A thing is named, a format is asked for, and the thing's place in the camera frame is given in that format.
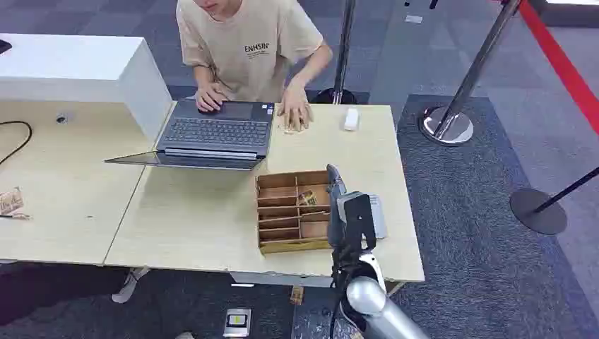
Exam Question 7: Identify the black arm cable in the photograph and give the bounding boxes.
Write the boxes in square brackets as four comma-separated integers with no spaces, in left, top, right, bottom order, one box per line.
[328,250,350,339]

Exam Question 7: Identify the small white block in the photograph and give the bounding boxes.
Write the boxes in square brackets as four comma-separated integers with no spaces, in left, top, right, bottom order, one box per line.
[343,107,360,132]

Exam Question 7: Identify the person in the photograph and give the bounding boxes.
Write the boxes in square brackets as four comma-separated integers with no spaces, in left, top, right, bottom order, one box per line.
[175,0,334,133]

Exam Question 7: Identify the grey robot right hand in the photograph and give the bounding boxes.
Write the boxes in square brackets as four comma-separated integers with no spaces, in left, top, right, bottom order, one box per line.
[325,163,349,250]

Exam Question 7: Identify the steel floor socket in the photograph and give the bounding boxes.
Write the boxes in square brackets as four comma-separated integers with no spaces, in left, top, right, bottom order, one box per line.
[223,308,252,339]

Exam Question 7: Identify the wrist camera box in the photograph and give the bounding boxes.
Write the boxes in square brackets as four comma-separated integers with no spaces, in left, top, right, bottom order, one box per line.
[336,191,377,251]

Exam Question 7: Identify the white desk foot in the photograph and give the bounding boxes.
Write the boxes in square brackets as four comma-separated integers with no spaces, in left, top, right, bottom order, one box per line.
[111,267,152,304]

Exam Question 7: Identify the person's left hand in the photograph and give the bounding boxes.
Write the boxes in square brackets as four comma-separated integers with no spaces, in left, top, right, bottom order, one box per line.
[277,81,314,133]

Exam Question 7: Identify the white desk partition box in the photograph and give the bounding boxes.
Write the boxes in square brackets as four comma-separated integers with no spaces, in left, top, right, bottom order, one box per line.
[0,32,174,142]

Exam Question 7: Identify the wooden card box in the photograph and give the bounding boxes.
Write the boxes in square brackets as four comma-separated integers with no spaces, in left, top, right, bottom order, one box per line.
[254,170,334,256]

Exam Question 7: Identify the person's right hand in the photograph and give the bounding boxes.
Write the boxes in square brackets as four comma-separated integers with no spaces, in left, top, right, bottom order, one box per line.
[194,83,231,114]

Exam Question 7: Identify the grey laptop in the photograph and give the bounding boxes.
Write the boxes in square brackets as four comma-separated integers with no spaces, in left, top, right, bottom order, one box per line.
[104,98,275,171]

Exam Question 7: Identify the chrome stanchion with black base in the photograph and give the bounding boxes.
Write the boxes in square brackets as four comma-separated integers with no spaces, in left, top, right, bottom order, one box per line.
[310,0,360,106]

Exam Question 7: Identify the red barrier belt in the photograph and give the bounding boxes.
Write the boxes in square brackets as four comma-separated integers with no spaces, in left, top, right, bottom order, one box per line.
[500,0,599,136]

